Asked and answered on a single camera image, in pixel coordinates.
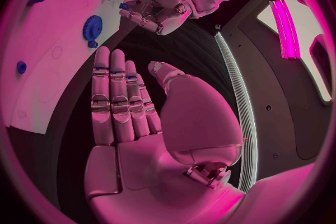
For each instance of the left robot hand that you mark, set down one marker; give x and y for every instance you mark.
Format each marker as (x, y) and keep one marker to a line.
(162, 11)

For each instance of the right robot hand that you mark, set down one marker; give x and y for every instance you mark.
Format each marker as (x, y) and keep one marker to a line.
(147, 165)

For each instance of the small blue part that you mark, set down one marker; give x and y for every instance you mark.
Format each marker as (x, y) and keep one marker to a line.
(123, 6)

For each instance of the white task board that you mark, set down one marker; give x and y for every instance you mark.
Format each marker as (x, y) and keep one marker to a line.
(57, 39)

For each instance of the small blue gear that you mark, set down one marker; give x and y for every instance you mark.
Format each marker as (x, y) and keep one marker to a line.
(92, 44)

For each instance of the glowing light bar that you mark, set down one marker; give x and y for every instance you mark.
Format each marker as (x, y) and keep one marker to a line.
(287, 35)

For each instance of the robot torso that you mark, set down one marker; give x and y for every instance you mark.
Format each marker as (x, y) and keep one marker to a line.
(273, 102)

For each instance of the blue peg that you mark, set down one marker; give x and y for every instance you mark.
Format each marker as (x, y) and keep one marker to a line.
(21, 67)

